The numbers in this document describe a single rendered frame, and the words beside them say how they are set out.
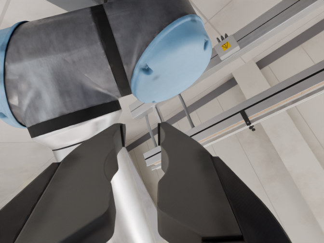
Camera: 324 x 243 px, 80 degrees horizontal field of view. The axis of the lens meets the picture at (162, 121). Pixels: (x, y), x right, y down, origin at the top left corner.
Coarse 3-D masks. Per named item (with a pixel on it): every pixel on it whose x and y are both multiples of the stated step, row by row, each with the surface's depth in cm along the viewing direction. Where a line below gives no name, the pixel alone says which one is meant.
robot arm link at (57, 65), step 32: (0, 32) 20; (32, 32) 20; (64, 32) 20; (96, 32) 20; (0, 64) 19; (32, 64) 20; (64, 64) 20; (96, 64) 21; (0, 96) 20; (32, 96) 20; (64, 96) 20; (96, 96) 22; (32, 128) 21; (64, 128) 21; (96, 128) 23; (128, 192) 25; (128, 224) 25
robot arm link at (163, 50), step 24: (120, 0) 22; (144, 0) 22; (168, 0) 22; (96, 24) 21; (120, 24) 21; (144, 24) 21; (168, 24) 21; (192, 24) 21; (120, 48) 21; (144, 48) 21; (168, 48) 20; (192, 48) 21; (120, 72) 22; (144, 72) 21; (168, 72) 23; (192, 72) 26; (144, 96) 25; (168, 96) 28
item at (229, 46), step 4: (232, 36) 114; (224, 40) 116; (228, 40) 115; (232, 40) 114; (216, 44) 118; (220, 44) 117; (224, 44) 116; (228, 44) 115; (232, 44) 113; (236, 44) 112; (216, 48) 118; (220, 48) 117; (224, 48) 116; (228, 48) 114; (232, 48) 113; (236, 48) 113; (220, 52) 116; (224, 52) 115; (228, 52) 114; (232, 52) 116; (220, 56) 116; (224, 56) 117; (228, 56) 118
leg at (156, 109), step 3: (153, 108) 144; (156, 108) 143; (159, 108) 145; (156, 111) 143; (159, 111) 143; (156, 114) 142; (159, 114) 142; (156, 117) 142; (159, 117) 141; (162, 117) 142; (159, 120) 141; (162, 120) 141
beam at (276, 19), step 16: (288, 0) 106; (304, 0) 102; (320, 0) 100; (272, 16) 109; (288, 16) 105; (240, 32) 117; (256, 32) 112; (272, 32) 111; (240, 48) 116; (208, 64) 125; (224, 64) 124; (144, 112) 148
